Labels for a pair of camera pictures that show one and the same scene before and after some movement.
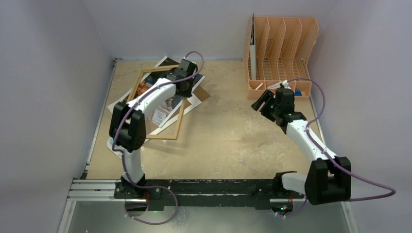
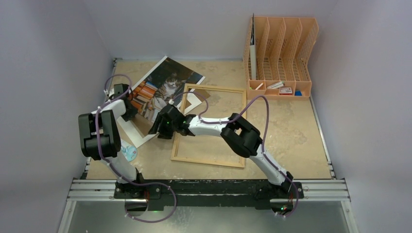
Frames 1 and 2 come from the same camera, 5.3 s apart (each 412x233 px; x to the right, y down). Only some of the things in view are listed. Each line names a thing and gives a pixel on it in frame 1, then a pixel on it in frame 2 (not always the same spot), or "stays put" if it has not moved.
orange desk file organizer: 284,46 stays put
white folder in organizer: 252,50 stays put
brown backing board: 151,125 stays put
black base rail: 263,193 stays put
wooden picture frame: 139,75 → 244,101
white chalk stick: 259,86 stays put
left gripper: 188,93 → 134,112
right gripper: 268,107 → 163,125
